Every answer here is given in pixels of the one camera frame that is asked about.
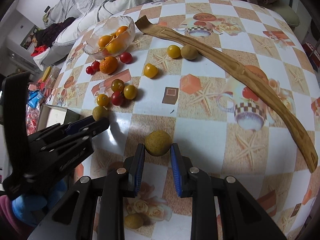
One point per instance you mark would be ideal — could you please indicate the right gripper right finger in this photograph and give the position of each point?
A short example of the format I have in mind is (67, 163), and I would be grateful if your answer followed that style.
(180, 168)

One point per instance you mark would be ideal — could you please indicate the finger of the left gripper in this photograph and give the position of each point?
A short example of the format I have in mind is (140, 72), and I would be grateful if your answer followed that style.
(89, 125)

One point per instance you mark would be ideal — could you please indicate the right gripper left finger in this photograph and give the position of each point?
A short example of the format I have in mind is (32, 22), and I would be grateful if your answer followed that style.
(134, 171)

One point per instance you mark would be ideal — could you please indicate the small yellow cherry tomato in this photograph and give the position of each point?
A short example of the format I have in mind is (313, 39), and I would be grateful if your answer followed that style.
(103, 100)

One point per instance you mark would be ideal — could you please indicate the blue gloved left hand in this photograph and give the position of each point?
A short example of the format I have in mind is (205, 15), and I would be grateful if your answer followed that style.
(27, 209)

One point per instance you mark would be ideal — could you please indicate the red cherry tomato in cluster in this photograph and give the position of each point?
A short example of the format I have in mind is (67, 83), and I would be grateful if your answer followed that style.
(117, 98)

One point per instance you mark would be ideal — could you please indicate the white shallow tray box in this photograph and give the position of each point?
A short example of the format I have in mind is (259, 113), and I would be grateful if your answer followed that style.
(50, 115)

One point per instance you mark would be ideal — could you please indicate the dark orange cherry tomato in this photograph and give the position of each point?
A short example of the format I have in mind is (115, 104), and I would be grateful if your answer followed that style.
(117, 85)

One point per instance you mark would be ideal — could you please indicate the yellow cherry tomato in cluster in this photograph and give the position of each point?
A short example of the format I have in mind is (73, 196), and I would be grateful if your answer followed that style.
(130, 92)

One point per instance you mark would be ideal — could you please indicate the red cherry tomato pair left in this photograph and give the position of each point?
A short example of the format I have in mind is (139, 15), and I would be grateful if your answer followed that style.
(90, 70)

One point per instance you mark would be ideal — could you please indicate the red cherry tomato pair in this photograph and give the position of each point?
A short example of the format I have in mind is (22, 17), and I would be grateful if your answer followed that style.
(95, 66)
(90, 70)

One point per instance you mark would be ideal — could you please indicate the longan under gripper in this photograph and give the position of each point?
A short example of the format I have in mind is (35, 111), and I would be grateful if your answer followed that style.
(133, 221)

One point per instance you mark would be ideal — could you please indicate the red cherry tomato pair right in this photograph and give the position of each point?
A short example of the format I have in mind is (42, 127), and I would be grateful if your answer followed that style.
(95, 66)

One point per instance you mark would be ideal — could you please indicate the orange mandarin on table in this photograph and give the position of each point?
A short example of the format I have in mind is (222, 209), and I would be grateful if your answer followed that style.
(109, 65)

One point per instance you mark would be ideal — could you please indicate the pile of snack packets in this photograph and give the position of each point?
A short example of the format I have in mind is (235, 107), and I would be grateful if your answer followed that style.
(38, 93)

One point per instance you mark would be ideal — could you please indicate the red cherry tomato near bowl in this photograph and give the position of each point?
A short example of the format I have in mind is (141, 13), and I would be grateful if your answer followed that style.
(125, 57)

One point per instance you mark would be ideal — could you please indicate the clear glass bowl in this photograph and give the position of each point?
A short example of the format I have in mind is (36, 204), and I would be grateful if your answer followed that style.
(109, 27)

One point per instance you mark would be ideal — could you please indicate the orange in bowl back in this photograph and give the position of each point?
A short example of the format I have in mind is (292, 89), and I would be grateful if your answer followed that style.
(120, 30)

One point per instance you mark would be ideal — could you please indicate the brown longan by scratcher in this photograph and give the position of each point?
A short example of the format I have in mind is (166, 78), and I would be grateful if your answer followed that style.
(189, 52)

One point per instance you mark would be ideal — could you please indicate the yellow tomato by scratcher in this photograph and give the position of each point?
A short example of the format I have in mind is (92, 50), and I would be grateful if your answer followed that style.
(174, 51)

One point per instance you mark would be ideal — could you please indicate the long wooden back scratcher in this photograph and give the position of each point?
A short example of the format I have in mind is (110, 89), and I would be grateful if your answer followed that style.
(241, 73)

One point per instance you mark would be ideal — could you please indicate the white sofa cushion blanket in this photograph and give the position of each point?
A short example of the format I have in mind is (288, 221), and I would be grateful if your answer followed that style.
(68, 20)

